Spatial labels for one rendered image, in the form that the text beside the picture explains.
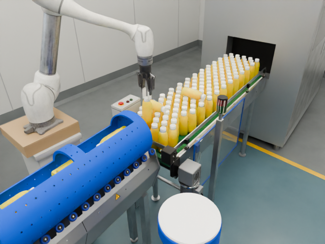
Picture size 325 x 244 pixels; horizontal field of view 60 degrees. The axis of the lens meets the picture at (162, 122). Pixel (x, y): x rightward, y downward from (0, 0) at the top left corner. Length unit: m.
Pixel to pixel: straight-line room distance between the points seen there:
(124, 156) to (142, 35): 0.66
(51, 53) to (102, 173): 0.86
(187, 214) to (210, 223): 0.11
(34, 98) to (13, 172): 1.74
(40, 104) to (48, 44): 0.36
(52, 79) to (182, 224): 1.21
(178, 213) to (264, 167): 2.02
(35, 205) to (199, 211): 0.69
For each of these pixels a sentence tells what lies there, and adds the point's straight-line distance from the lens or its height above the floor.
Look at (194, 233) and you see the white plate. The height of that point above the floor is 1.04.
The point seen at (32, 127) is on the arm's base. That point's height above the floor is 1.11.
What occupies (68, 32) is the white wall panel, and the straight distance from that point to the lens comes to 4.39.
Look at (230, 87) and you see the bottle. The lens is 2.40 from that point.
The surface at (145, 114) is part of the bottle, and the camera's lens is 1.83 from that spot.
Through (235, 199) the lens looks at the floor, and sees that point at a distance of 2.82.
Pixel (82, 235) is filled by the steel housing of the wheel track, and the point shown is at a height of 0.84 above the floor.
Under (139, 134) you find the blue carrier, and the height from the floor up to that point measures 1.17.
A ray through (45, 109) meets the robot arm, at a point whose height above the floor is 1.22.
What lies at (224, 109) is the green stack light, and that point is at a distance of 1.75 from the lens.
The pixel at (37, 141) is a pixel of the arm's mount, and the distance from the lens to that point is 1.81.
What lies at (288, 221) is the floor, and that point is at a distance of 2.80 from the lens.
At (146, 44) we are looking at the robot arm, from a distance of 1.62.
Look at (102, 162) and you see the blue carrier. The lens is 1.40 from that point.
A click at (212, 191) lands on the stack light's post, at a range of 2.20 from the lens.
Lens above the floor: 2.06
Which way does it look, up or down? 33 degrees down
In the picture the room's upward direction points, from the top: 1 degrees counter-clockwise
